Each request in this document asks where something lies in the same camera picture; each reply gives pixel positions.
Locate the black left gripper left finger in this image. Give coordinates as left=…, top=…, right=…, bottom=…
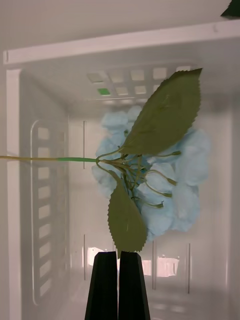
left=84, top=250, right=119, bottom=320

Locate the shallow white plastic box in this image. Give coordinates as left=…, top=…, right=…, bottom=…
left=0, top=19, right=240, bottom=320

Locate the pale blue flower with stem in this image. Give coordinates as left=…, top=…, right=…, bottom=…
left=0, top=67, right=211, bottom=253

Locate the loose dark green leaf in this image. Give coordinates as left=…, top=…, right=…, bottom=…
left=220, top=0, right=240, bottom=20

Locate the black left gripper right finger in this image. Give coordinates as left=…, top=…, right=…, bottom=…
left=118, top=250, right=152, bottom=320

